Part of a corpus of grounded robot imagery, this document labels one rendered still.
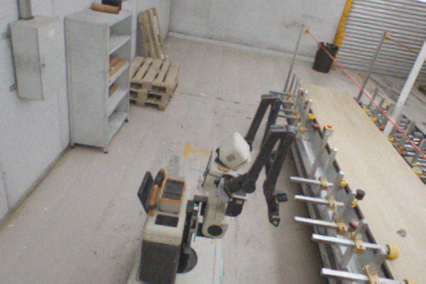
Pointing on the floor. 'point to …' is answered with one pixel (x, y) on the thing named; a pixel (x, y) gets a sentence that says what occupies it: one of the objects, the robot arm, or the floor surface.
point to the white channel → (418, 55)
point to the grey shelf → (87, 30)
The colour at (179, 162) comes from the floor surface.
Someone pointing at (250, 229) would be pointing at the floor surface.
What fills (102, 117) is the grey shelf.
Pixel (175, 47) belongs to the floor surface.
